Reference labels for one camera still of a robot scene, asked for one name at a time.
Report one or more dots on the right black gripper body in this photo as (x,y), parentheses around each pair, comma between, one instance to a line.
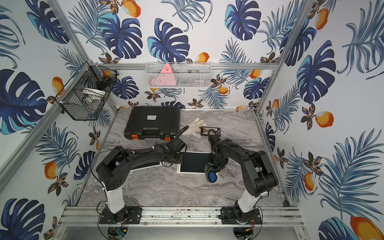
(217,161)

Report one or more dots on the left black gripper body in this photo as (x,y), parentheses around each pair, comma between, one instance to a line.
(179,145)

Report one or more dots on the grey blue wiping cloth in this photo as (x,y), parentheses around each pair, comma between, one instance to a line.
(211,171)

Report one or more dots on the white drawing tablet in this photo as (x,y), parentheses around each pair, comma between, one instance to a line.
(193,163)
(148,166)

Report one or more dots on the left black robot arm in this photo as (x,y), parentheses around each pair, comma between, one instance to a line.
(115,167)

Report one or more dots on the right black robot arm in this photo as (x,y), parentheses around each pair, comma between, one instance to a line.
(258,175)

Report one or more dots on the black screwdriver bit box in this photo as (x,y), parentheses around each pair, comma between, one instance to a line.
(209,131)

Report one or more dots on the white knit work glove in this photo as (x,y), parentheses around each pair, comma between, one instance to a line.
(195,128)

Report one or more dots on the black plastic tool case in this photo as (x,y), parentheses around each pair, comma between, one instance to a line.
(153,123)

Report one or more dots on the pink triangular paper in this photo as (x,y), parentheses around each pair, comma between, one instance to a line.
(166,77)

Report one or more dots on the silver object in basket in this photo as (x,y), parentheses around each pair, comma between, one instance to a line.
(92,96)

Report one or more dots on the clear mesh wall shelf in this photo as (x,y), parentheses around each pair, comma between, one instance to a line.
(188,74)

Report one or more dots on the black wire basket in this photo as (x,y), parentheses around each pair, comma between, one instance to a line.
(90,88)

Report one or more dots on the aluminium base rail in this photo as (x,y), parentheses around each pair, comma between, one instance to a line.
(183,217)

